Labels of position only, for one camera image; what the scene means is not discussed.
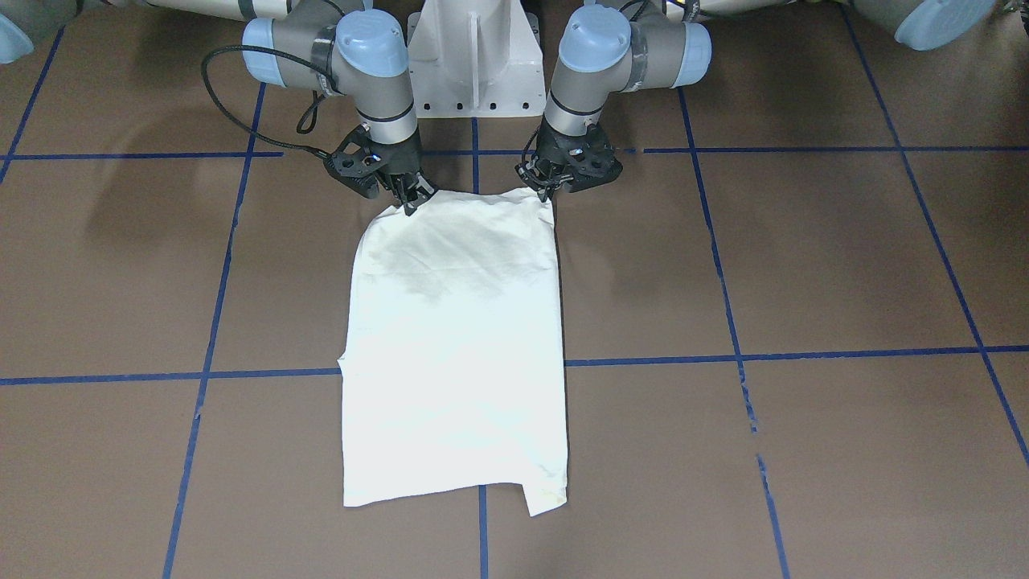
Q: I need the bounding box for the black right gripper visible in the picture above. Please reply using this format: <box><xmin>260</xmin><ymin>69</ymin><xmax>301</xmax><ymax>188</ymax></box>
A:
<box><xmin>323</xmin><ymin>125</ymin><xmax>438</xmax><ymax>216</ymax></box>

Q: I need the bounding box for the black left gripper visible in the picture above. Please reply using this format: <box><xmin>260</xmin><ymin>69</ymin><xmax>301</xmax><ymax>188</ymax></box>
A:
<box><xmin>515</xmin><ymin>121</ymin><xmax>622</xmax><ymax>202</ymax></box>

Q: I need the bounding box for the cream long sleeve shirt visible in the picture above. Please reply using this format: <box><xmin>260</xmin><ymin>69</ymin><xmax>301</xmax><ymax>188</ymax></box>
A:
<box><xmin>338</xmin><ymin>187</ymin><xmax>568</xmax><ymax>516</ymax></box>

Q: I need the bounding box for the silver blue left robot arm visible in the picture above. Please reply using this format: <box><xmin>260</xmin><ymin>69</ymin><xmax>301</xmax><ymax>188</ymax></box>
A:
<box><xmin>515</xmin><ymin>1</ymin><xmax>772</xmax><ymax>202</ymax></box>

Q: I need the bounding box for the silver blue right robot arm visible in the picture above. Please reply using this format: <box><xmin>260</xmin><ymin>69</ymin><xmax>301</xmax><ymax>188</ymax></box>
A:
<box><xmin>162</xmin><ymin>1</ymin><xmax>437</xmax><ymax>214</ymax></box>

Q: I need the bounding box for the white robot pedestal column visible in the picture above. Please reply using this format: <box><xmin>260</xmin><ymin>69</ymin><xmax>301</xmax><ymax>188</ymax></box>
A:
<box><xmin>407</xmin><ymin>1</ymin><xmax>547</xmax><ymax>120</ymax></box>

